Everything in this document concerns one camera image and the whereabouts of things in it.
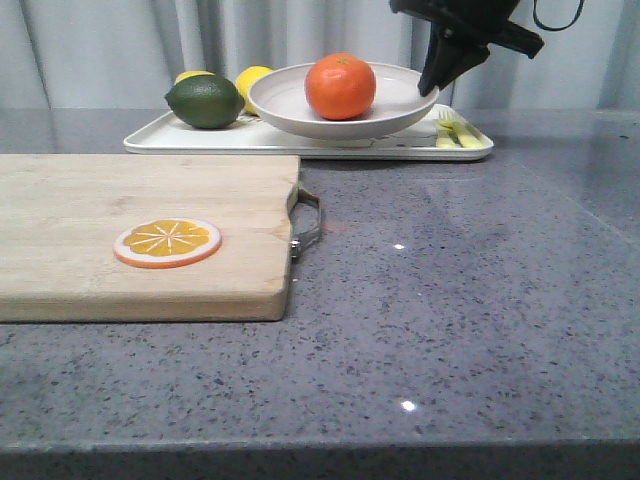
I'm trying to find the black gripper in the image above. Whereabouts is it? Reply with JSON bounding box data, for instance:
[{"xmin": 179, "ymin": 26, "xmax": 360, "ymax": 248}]
[{"xmin": 389, "ymin": 0, "xmax": 544, "ymax": 97}]

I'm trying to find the orange mandarin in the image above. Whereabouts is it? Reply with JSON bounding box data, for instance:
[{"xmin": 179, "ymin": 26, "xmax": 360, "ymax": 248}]
[{"xmin": 304, "ymin": 52, "xmax": 377, "ymax": 120}]

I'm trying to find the beige round plate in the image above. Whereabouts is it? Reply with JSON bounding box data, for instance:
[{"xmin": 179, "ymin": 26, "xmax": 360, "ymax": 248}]
[{"xmin": 249, "ymin": 61, "xmax": 440, "ymax": 140}]

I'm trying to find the white bear-print tray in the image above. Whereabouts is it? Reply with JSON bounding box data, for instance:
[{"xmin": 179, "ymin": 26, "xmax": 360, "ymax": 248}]
[{"xmin": 123, "ymin": 104, "xmax": 494, "ymax": 162}]

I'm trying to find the yellow plastic fork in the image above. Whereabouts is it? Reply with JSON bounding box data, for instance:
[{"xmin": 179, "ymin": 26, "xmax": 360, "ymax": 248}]
[{"xmin": 434, "ymin": 110, "xmax": 460, "ymax": 149}]

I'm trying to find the yellow plastic knife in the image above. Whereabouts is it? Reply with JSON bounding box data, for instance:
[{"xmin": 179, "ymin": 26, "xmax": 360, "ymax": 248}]
[{"xmin": 451, "ymin": 121, "xmax": 484, "ymax": 148}]

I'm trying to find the yellow lemon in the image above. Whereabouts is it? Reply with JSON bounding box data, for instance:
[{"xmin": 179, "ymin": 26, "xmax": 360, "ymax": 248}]
[
  {"xmin": 174, "ymin": 70, "xmax": 213, "ymax": 85},
  {"xmin": 235, "ymin": 65, "xmax": 273, "ymax": 116}
]

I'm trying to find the green lime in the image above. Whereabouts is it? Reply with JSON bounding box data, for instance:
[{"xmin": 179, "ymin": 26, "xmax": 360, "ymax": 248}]
[{"xmin": 165, "ymin": 75, "xmax": 245, "ymax": 129}]

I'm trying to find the orange slice coaster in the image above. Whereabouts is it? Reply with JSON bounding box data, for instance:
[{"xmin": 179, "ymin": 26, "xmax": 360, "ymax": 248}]
[{"xmin": 113, "ymin": 218, "xmax": 222, "ymax": 269}]

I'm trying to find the grey curtain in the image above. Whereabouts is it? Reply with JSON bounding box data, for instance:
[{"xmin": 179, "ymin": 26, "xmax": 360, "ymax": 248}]
[{"xmin": 1, "ymin": 1, "xmax": 639, "ymax": 110}]

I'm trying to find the wooden cutting board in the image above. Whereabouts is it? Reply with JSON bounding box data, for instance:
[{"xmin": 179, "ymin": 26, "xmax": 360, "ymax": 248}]
[{"xmin": 1, "ymin": 154, "xmax": 300, "ymax": 322}]

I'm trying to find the black cable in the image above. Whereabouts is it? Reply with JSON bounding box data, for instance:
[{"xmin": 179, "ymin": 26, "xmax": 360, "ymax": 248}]
[{"xmin": 531, "ymin": 0, "xmax": 586, "ymax": 32}]

